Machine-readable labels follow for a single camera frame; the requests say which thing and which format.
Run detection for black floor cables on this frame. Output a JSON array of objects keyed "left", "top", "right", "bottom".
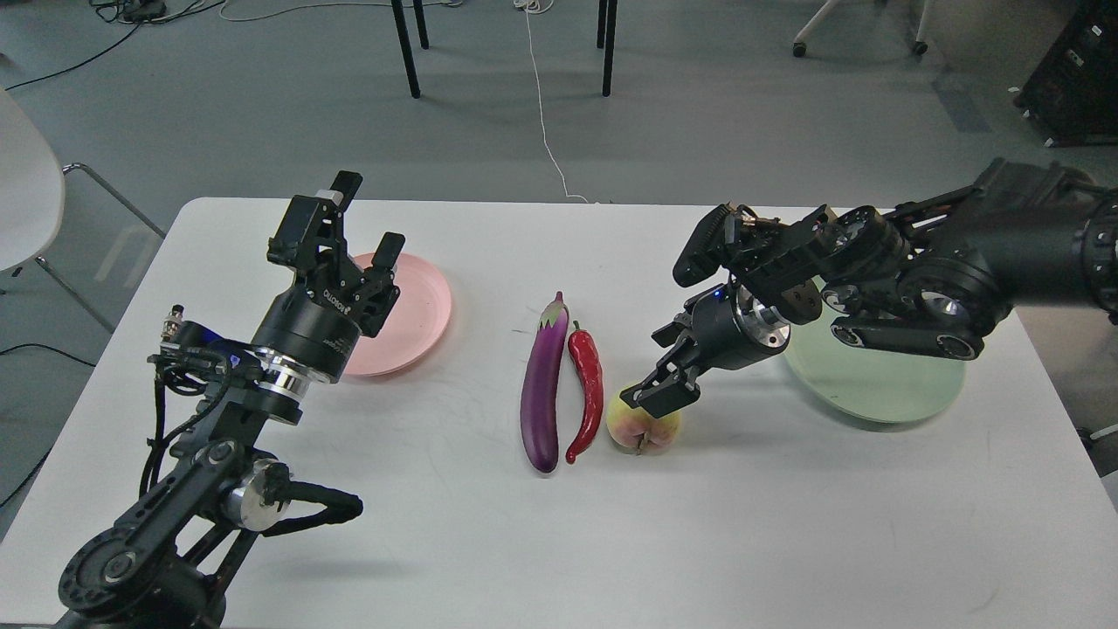
[{"left": 0, "top": 0, "right": 230, "bottom": 93}]

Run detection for white floor cable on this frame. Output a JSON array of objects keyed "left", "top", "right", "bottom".
[{"left": 514, "top": 0, "right": 601, "bottom": 204}]

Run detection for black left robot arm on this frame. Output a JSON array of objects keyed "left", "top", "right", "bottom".
[{"left": 57, "top": 171, "right": 406, "bottom": 628}]

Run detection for white chair left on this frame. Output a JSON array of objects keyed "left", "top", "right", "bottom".
[{"left": 1, "top": 90, "right": 165, "bottom": 334}]

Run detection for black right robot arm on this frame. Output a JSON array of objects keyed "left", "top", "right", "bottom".
[{"left": 619, "top": 158, "right": 1117, "bottom": 418}]

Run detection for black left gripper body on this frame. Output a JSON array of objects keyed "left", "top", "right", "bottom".
[{"left": 249, "top": 284, "right": 362, "bottom": 384}]

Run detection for black equipment cabinet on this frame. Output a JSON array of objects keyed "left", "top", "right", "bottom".
[{"left": 1014, "top": 1, "right": 1117, "bottom": 147}]

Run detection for green plate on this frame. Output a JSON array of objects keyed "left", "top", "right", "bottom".
[{"left": 781, "top": 320, "right": 966, "bottom": 425}]

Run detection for white rolling chair base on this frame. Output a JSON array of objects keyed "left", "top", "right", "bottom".
[{"left": 788, "top": 1, "right": 939, "bottom": 60}]

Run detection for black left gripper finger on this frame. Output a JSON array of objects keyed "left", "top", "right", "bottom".
[
  {"left": 266, "top": 171, "right": 362, "bottom": 292},
  {"left": 349, "top": 232, "right": 406, "bottom": 339}
]

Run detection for yellow pink peach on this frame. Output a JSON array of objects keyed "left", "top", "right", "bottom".
[{"left": 604, "top": 390, "right": 683, "bottom": 455}]

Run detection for red chili pepper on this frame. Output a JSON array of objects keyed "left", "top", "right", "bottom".
[{"left": 563, "top": 320, "right": 604, "bottom": 465}]

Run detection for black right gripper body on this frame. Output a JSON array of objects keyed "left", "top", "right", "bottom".
[{"left": 678, "top": 284, "right": 792, "bottom": 371}]

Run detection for pink plate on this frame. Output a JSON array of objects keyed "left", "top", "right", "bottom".
[{"left": 343, "top": 252, "right": 452, "bottom": 377}]

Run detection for purple eggplant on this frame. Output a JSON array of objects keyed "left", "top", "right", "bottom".
[{"left": 520, "top": 290, "right": 570, "bottom": 473}]

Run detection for black table legs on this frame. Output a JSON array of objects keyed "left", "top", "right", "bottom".
[{"left": 389, "top": 1, "right": 619, "bottom": 101}]

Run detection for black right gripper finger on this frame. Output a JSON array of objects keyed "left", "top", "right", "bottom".
[
  {"left": 651, "top": 314, "right": 700, "bottom": 368},
  {"left": 619, "top": 349, "right": 704, "bottom": 418}
]

